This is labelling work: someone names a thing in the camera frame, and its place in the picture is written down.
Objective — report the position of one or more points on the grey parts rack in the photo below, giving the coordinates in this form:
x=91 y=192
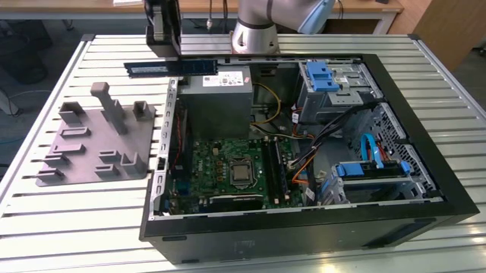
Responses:
x=95 y=133

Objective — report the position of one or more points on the metal disk bay cage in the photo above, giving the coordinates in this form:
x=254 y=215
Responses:
x=342 y=99
x=379 y=180

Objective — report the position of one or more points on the silver CPU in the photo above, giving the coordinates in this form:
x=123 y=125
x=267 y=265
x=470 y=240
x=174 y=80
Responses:
x=242 y=173

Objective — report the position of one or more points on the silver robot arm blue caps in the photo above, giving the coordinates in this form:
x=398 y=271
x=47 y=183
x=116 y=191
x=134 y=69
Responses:
x=254 y=37

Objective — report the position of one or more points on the hard disk in blue carrier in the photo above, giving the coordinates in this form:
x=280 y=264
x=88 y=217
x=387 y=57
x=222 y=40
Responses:
x=351 y=170

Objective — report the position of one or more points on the wooden cabinet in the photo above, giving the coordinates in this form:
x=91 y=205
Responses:
x=447 y=28

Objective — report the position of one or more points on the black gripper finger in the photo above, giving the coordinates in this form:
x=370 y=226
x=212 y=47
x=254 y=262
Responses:
x=172 y=28

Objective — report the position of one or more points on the blue disk carrier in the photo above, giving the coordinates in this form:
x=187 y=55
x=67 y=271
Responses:
x=321 y=76

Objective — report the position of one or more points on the black PC case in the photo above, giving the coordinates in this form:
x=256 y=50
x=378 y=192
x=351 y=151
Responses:
x=303 y=236

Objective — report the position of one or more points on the green motherboard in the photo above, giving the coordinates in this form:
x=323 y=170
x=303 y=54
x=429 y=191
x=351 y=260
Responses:
x=204 y=185

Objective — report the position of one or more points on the wooden desk white legs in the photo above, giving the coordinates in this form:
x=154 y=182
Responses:
x=76 y=7

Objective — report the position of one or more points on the black graphics card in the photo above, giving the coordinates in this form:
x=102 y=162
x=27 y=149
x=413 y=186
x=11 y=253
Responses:
x=235 y=202

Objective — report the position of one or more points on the black office chair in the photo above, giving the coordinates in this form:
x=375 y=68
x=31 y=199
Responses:
x=23 y=51

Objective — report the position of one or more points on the grey power supply unit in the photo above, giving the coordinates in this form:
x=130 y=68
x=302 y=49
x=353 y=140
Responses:
x=216 y=108

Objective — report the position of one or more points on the black RAM slot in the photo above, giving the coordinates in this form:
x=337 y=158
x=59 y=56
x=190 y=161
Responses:
x=276 y=167
x=271 y=167

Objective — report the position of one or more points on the white paper box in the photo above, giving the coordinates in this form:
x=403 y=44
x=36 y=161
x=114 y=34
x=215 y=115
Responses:
x=127 y=2

